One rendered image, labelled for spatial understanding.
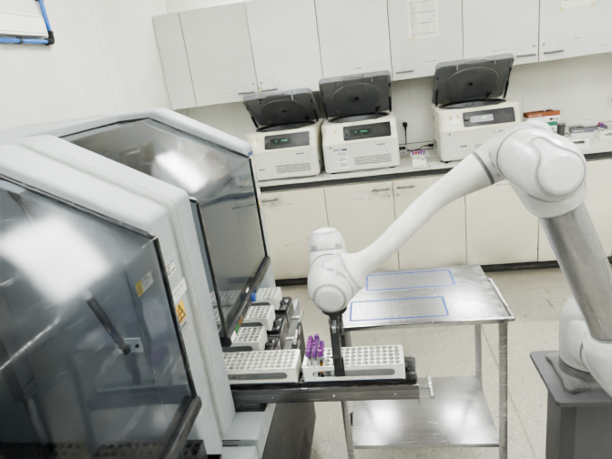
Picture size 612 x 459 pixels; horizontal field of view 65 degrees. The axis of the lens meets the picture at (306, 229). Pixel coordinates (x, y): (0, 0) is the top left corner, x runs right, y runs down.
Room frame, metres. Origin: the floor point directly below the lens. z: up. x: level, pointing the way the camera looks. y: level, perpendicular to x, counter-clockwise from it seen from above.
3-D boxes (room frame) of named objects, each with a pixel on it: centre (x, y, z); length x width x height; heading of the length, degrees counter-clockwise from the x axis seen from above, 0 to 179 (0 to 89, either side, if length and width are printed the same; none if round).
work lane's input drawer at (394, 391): (1.27, 0.05, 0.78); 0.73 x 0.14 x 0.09; 80
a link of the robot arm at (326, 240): (1.23, -0.05, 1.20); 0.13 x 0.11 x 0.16; 176
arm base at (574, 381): (1.24, -0.79, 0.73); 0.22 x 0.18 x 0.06; 170
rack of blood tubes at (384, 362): (1.24, -0.09, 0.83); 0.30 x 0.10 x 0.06; 80
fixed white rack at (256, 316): (1.62, 0.31, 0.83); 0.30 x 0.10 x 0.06; 80
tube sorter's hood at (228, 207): (1.57, 0.46, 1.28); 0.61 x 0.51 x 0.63; 170
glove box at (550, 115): (3.72, -1.92, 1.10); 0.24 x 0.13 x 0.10; 79
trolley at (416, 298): (1.68, -0.37, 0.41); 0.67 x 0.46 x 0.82; 81
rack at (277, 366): (1.30, 0.23, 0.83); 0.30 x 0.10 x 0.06; 80
